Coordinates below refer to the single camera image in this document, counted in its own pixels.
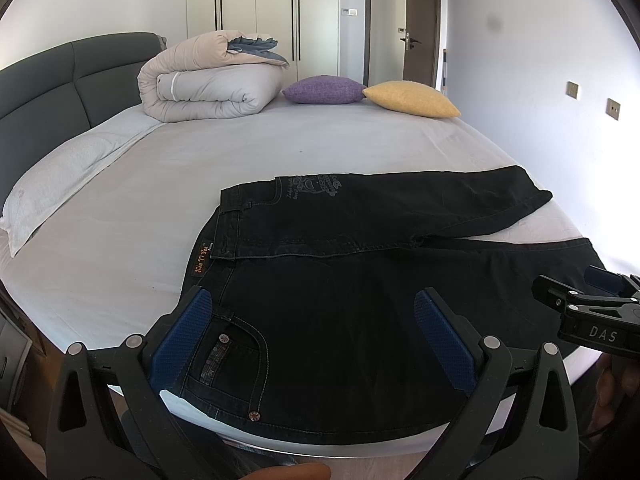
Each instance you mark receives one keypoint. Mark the wall switch plate near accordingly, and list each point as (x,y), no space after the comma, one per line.
(613,109)

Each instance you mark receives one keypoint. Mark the wall switch plate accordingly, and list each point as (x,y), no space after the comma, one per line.
(613,109)
(572,89)

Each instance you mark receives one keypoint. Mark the folded blue denim garment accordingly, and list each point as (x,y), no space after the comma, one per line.
(261,47)

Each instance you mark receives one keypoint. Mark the brown wooden door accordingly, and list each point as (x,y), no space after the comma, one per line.
(422,41)

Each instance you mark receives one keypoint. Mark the wall switch plate far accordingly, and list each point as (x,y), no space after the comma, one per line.
(572,89)

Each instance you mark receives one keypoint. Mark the yellow cushion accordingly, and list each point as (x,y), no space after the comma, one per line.
(413,98)

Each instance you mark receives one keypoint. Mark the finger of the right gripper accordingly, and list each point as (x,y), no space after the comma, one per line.
(555,295)
(612,283)

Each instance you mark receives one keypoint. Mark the person's right hand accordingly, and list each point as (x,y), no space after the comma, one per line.
(618,379)

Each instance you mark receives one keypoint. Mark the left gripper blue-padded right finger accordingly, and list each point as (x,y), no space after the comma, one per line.
(518,421)

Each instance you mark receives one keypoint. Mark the white pillow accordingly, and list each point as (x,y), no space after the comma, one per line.
(55,179)

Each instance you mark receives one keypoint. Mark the black denim pants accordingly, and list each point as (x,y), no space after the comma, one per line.
(312,337)

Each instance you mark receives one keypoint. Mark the person's left hand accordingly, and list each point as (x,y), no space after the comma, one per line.
(305,471)

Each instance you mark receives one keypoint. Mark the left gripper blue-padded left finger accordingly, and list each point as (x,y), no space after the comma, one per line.
(107,418)

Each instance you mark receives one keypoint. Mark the dark grey upholstered headboard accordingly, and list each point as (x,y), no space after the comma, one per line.
(57,94)

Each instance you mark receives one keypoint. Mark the purple cushion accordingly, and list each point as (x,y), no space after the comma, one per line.
(325,89)

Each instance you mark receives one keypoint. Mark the white wardrobe with black handles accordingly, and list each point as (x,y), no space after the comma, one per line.
(317,37)

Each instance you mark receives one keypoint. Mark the folded beige grey duvet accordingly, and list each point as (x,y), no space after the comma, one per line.
(199,79)

